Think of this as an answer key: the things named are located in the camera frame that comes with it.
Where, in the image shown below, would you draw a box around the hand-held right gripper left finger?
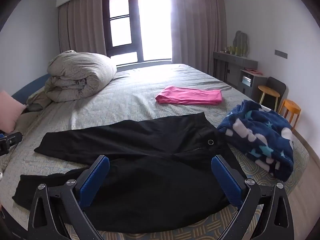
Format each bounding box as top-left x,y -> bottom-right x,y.
27,155 -> 111,240

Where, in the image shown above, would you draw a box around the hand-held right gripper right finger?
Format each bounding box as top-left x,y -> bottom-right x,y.
211,154 -> 295,240

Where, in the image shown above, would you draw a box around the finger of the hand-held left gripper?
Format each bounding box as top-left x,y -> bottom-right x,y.
0,131 -> 23,156

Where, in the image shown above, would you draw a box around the black pants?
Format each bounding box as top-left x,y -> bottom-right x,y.
12,112 -> 245,236

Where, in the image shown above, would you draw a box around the pink pillow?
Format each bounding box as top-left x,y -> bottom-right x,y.
0,90 -> 27,133

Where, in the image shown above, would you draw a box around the blue headboard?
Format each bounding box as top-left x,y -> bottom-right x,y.
11,73 -> 52,105

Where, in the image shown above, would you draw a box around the blue star-print fleece blanket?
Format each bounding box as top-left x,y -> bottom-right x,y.
217,99 -> 295,183

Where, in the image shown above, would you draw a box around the bed with patterned sheet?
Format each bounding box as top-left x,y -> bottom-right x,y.
0,63 -> 311,240

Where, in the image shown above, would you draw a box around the folded beige duvet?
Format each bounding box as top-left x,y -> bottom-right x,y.
44,50 -> 118,103

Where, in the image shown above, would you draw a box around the pink folded garment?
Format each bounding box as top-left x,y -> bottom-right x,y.
155,85 -> 223,106

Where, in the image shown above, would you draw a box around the orange round stool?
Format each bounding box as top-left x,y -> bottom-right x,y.
278,99 -> 302,131

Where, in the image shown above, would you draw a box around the yellow round stool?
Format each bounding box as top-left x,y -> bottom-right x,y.
257,85 -> 281,108

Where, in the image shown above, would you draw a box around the grey side cabinet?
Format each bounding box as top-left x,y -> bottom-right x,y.
240,68 -> 268,96

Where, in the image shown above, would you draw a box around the dark chair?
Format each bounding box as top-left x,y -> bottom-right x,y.
264,77 -> 287,111

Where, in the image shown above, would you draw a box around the grey desk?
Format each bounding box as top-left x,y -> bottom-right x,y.
213,51 -> 259,90

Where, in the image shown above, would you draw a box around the group of small bottles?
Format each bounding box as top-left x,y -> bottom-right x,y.
226,45 -> 241,56

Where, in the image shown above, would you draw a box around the beige curtain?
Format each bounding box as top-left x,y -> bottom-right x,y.
58,0 -> 108,57
166,0 -> 227,77

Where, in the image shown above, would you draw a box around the curvy table mirror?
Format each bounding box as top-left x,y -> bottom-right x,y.
233,30 -> 249,57

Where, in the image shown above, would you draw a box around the dark-framed window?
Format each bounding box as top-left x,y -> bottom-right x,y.
102,0 -> 173,67

